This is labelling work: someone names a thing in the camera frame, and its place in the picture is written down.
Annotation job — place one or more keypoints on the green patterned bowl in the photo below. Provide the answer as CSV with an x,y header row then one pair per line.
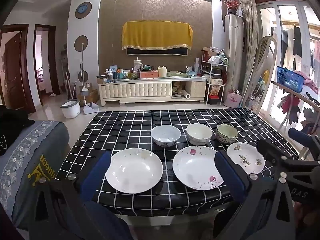
x,y
226,133

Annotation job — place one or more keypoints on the grey embroidered sofa cover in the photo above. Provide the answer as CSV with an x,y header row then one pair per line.
x,y
22,155

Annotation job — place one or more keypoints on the large plain white plate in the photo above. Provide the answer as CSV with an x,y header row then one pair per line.
x,y
133,171

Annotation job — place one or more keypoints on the beige patterned curtain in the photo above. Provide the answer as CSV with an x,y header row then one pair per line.
x,y
250,42

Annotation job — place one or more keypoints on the wooden drying rack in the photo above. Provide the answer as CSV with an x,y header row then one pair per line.
x,y
300,93

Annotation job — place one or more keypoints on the round brown wall disc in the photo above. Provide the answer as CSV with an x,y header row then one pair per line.
x,y
80,42
85,76

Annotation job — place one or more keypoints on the white padded television cabinet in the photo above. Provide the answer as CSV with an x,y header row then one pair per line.
x,y
135,90

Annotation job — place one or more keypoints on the silver standing air conditioner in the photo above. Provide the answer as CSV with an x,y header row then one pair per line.
x,y
233,55

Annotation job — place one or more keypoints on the blue plastic basket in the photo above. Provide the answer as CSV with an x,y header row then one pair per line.
x,y
290,78

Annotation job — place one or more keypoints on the cream white bowl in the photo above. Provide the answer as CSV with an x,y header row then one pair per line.
x,y
199,133

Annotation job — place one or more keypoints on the pink box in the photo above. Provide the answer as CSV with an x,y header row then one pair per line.
x,y
149,74

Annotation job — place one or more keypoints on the pink bag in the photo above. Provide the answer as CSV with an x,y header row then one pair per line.
x,y
232,99

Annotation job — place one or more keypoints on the white dustpan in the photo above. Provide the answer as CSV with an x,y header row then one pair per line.
x,y
90,108

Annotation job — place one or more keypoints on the white plate green floral print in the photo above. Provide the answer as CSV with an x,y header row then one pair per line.
x,y
246,156

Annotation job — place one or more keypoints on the brown wooden door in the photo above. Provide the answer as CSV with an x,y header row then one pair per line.
x,y
12,75

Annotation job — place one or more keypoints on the white paper roll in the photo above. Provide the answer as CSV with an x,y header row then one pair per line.
x,y
185,93

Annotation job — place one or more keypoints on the cardboard boxes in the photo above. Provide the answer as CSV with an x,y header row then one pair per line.
x,y
92,95

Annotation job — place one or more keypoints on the white tumbler with straw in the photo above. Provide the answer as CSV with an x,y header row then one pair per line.
x,y
137,65

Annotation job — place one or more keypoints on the blue wall clock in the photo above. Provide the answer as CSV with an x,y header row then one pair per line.
x,y
83,8

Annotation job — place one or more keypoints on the black garment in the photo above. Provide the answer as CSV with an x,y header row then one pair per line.
x,y
12,125

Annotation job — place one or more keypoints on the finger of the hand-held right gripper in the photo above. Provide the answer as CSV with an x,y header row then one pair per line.
x,y
275,158
301,135

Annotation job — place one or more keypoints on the white bowl blue floral print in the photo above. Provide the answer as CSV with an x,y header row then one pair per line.
x,y
165,135

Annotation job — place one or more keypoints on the person's left leg blue jeans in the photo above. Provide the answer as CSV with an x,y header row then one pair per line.
x,y
105,220

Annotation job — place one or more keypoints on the white plate pink petal print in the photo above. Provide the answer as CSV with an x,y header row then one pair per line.
x,y
195,167

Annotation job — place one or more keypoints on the white metal shelf rack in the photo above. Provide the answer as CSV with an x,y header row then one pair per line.
x,y
215,80

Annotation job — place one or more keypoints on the pink clothes pile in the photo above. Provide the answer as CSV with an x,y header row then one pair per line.
x,y
310,80

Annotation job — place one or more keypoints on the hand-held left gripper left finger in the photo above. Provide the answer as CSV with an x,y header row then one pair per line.
x,y
96,172

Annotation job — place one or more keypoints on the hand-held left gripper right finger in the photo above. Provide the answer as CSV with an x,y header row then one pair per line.
x,y
227,172

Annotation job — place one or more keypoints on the white grey mop bucket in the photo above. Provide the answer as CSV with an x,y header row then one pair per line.
x,y
70,108

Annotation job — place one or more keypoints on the white spin mop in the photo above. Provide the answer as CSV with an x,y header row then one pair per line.
x,y
81,67

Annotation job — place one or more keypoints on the black white checked tablecloth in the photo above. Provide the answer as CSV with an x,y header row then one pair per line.
x,y
130,127

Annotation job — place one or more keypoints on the yellow dust cloth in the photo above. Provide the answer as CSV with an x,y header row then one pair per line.
x,y
157,33

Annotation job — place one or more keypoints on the red hanging garment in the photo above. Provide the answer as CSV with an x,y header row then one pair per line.
x,y
290,106

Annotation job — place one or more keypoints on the red flowers in vase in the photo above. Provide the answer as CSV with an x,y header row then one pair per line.
x,y
232,4

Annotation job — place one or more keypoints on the cream cylindrical jar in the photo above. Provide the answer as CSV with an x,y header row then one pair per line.
x,y
162,72

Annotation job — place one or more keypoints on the light blue basin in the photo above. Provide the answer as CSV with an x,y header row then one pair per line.
x,y
191,74

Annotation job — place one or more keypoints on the arched standing mirror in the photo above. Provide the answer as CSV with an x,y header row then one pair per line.
x,y
262,75

